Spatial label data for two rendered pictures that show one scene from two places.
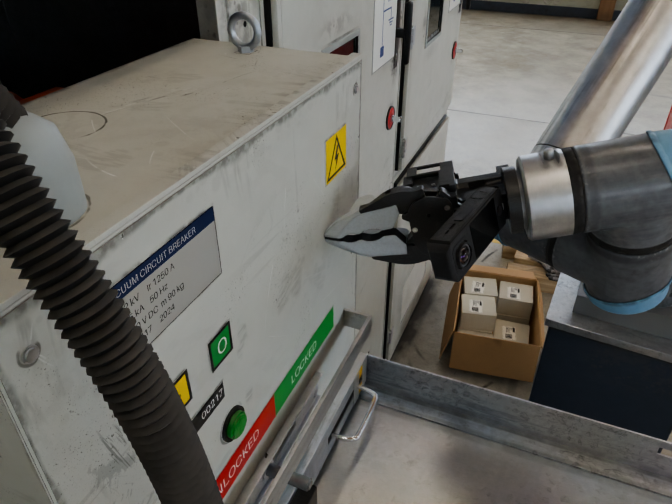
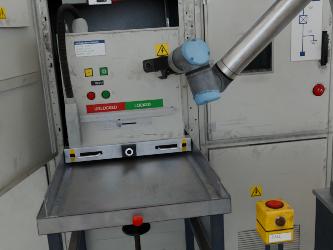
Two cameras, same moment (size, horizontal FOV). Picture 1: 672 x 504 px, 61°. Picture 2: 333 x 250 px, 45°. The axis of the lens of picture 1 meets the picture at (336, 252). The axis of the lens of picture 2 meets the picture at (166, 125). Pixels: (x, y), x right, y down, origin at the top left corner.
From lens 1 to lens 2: 1.47 m
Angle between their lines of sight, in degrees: 58
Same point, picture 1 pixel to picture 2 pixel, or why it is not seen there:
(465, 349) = not seen: outside the picture
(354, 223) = not seen: hidden behind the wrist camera
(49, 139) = (80, 21)
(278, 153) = (130, 38)
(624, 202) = (177, 55)
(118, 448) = (73, 70)
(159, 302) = (87, 50)
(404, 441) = (177, 163)
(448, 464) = (176, 169)
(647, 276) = (191, 85)
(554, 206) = (170, 57)
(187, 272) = (95, 48)
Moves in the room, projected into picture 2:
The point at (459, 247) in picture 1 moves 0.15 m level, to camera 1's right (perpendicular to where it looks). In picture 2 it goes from (146, 62) to (166, 64)
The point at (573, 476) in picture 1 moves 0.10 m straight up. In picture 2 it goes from (197, 184) to (196, 157)
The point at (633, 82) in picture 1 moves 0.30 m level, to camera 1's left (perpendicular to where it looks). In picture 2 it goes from (246, 37) to (196, 37)
